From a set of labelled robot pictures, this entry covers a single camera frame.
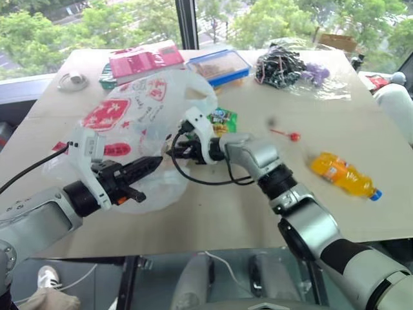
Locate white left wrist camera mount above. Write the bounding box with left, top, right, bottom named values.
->
left=68, top=128, right=114, bottom=208

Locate white charger with cable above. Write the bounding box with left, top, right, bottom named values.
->
left=57, top=67, right=88, bottom=94

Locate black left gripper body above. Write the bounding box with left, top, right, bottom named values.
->
left=91, top=160, right=130, bottom=205

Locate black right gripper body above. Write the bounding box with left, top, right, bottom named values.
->
left=175, top=136, right=208, bottom=165

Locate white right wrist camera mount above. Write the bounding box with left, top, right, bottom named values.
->
left=179, top=107, right=224, bottom=166

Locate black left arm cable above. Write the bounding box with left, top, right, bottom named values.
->
left=0, top=141, right=71, bottom=194

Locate white cable under table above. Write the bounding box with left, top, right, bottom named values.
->
left=205, top=251, right=256, bottom=297
left=14, top=262, right=98, bottom=305

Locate black table frame leg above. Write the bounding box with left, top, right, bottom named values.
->
left=115, top=256, right=143, bottom=310

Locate clear plastic bag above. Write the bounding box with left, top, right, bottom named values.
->
left=254, top=36, right=353, bottom=101

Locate small black device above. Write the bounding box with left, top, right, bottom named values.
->
left=350, top=54, right=367, bottom=70

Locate pink book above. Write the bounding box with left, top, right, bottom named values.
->
left=108, top=45, right=185, bottom=87

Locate blue-rimmed clear food container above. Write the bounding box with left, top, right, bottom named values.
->
left=186, top=49, right=252, bottom=87

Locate khaki trouser leg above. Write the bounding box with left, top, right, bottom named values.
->
left=12, top=286, right=82, bottom=310

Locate red lollipop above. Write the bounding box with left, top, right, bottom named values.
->
left=269, top=127, right=301, bottom=143

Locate purple plastic object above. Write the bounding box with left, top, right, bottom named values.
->
left=301, top=62, right=330, bottom=87

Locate white red-printed plastic bag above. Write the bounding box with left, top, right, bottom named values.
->
left=41, top=68, right=219, bottom=214

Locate grey rounded shape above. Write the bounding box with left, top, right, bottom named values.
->
left=170, top=254, right=215, bottom=310

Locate green snack packet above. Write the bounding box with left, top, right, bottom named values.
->
left=206, top=107, right=239, bottom=137

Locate orange soda bottle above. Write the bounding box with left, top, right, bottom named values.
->
left=308, top=151, right=384, bottom=202

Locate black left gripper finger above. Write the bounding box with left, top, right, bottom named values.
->
left=121, top=156, right=164, bottom=186
left=126, top=187, right=147, bottom=203

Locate yellow object under container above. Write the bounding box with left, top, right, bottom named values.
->
left=212, top=77, right=245, bottom=95

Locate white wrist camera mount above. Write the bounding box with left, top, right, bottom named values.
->
left=68, top=128, right=114, bottom=208
left=179, top=107, right=224, bottom=166

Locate brown cardboard box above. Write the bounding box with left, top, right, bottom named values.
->
left=317, top=32, right=358, bottom=53

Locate white sneaker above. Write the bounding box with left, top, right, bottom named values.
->
left=36, top=264, right=61, bottom=291

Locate red packet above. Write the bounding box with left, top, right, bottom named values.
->
left=365, top=74, right=393, bottom=95

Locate white rounded object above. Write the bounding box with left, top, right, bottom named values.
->
left=374, top=83, right=413, bottom=145

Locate dark window frame post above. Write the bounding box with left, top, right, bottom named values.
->
left=175, top=0, right=200, bottom=51

